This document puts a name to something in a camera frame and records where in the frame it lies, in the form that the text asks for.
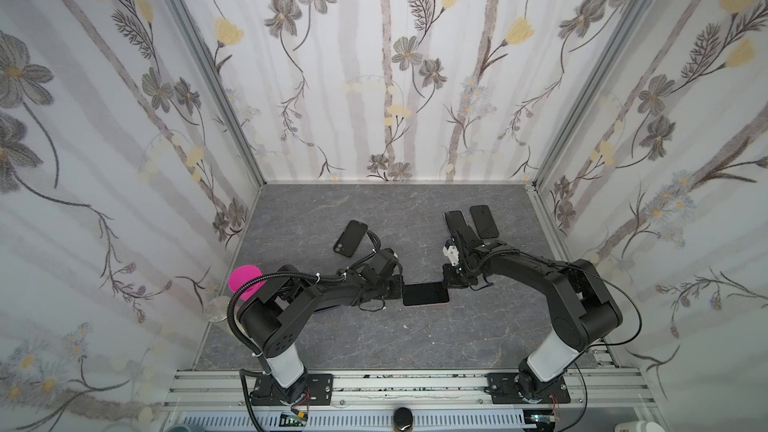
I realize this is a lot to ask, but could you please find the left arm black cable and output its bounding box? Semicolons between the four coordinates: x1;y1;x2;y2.
226;271;349;356

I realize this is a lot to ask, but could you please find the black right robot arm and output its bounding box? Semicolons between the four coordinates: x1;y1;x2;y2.
442;238;623;403

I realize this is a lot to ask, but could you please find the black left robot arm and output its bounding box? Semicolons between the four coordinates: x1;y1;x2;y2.
227;248;403;400

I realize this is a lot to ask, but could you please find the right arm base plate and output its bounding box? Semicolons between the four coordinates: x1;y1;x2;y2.
485;372;571;405

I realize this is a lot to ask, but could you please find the aluminium mounting rail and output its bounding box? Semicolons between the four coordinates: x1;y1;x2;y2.
161;368;656;413

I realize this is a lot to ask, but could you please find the black round knob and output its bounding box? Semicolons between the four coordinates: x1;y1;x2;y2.
392;407;414;432

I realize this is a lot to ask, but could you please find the black phone case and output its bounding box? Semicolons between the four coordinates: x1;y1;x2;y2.
333;220;368;258
470;205;499;239

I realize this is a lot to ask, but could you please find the pink phone case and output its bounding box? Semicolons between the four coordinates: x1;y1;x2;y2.
401;281;451;308

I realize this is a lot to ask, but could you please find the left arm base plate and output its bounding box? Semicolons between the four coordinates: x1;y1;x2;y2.
248;374;334;406

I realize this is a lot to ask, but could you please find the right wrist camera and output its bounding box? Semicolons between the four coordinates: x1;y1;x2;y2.
442;240;460;267

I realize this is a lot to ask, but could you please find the magenta plastic goblet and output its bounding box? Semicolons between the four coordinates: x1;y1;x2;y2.
228;265;264;301

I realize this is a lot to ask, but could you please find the light blue phone case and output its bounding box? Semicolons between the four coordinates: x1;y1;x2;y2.
444;210;474;248

